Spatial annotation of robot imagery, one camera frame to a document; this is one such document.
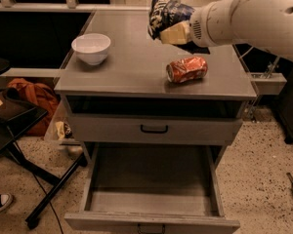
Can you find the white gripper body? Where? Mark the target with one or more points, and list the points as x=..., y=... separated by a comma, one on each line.
x=201, y=25

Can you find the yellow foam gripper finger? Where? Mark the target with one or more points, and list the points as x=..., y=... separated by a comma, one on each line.
x=177, y=34

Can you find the blue chip bag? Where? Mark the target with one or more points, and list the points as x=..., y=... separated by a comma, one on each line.
x=165, y=13

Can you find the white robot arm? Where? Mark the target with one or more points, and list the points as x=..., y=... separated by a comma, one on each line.
x=264, y=24

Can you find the grey drawer cabinet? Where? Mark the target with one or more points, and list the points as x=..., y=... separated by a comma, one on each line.
x=132, y=81

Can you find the closed grey upper drawer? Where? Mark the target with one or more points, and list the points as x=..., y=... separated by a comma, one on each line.
x=154, y=130

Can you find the open grey lower drawer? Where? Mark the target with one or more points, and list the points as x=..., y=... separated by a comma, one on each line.
x=152, y=189

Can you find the dark brown bag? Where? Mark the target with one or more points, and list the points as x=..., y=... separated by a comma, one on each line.
x=13, y=106

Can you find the crushed red soda can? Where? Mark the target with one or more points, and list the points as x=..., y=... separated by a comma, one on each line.
x=186, y=69

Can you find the white bowl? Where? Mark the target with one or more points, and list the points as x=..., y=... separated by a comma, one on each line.
x=91, y=48

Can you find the clear plastic snack bin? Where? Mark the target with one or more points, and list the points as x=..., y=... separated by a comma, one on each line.
x=57, y=130

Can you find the orange backpack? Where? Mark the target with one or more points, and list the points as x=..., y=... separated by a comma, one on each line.
x=39, y=94

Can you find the black folding stand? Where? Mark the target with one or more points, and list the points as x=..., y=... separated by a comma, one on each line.
x=9, y=134

